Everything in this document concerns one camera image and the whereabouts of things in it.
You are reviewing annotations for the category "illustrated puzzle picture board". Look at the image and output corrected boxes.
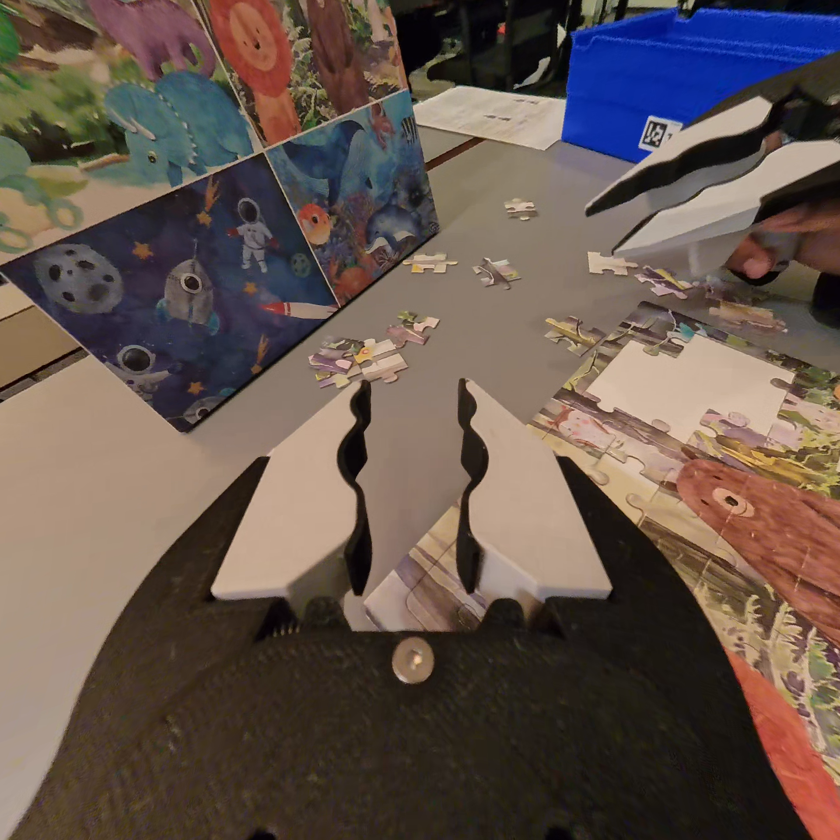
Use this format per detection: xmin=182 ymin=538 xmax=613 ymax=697
xmin=0 ymin=0 xmax=439 ymax=434

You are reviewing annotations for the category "clump of puzzle pieces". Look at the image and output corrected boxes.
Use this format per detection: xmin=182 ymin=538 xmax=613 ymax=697
xmin=308 ymin=336 xmax=409 ymax=389

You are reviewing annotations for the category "purple yellow puzzle piece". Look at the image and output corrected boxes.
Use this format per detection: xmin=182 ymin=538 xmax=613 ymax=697
xmin=633 ymin=266 xmax=698 ymax=299

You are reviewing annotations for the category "purple white puzzle piece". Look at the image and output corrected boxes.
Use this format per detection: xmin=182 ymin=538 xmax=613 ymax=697
xmin=472 ymin=257 xmax=521 ymax=290

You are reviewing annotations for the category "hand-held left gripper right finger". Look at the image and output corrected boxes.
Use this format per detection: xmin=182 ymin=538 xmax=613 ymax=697
xmin=457 ymin=378 xmax=614 ymax=606

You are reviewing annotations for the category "yellow green puzzle piece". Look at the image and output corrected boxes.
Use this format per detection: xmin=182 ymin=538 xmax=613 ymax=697
xmin=543 ymin=316 xmax=608 ymax=357

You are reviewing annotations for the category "yellow brown puzzle piece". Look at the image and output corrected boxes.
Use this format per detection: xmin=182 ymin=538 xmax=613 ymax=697
xmin=705 ymin=298 xmax=788 ymax=333

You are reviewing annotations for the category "blue plastic bin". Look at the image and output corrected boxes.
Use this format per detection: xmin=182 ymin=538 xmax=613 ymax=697
xmin=561 ymin=7 xmax=840 ymax=165

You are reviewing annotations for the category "person's right hand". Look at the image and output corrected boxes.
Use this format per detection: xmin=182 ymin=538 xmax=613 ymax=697
xmin=725 ymin=203 xmax=840 ymax=286

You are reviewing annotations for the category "purple green puzzle piece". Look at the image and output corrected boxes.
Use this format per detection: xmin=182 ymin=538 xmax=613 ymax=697
xmin=386 ymin=310 xmax=441 ymax=347

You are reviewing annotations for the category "partly assembled jigsaw puzzle tray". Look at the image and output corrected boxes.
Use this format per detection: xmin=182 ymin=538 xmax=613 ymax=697
xmin=363 ymin=301 xmax=840 ymax=840

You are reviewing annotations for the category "white paper sheet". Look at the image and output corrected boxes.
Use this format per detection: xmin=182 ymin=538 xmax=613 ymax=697
xmin=413 ymin=85 xmax=567 ymax=152

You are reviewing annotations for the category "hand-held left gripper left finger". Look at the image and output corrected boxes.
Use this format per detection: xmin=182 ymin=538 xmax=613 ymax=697
xmin=210 ymin=379 xmax=373 ymax=606

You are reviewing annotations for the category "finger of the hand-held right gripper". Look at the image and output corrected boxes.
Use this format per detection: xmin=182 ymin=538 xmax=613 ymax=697
xmin=612 ymin=140 xmax=840 ymax=274
xmin=583 ymin=97 xmax=783 ymax=219

